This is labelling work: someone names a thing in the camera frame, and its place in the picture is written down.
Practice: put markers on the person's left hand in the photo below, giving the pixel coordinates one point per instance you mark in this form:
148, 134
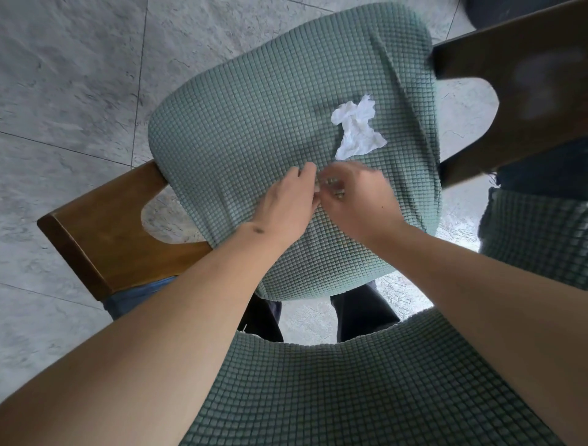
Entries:
282, 206

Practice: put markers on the person's right hand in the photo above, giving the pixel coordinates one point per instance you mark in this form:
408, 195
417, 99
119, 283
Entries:
367, 206

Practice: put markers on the person's right fingers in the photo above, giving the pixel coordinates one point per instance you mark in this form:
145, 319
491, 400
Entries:
353, 172

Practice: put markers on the person's left fingers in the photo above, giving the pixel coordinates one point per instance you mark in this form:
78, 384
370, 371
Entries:
308, 177

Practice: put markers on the person's right forearm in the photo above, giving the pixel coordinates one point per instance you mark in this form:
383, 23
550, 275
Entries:
496, 312

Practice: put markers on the person's left forearm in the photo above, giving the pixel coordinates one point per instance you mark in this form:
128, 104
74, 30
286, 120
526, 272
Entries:
151, 335

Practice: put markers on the crumpled white tissue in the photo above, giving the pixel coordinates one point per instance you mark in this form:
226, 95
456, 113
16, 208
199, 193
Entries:
357, 131

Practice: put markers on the green textured chair seat cover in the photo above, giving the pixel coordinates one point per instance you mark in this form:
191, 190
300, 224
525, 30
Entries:
537, 234
358, 395
257, 115

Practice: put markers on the person's dark trousers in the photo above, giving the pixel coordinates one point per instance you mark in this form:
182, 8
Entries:
363, 312

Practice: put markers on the blue fabric piece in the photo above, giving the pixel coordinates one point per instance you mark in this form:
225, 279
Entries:
133, 296
546, 170

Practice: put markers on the brown wooden chair backrest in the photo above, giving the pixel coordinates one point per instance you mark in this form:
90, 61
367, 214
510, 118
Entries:
105, 234
537, 78

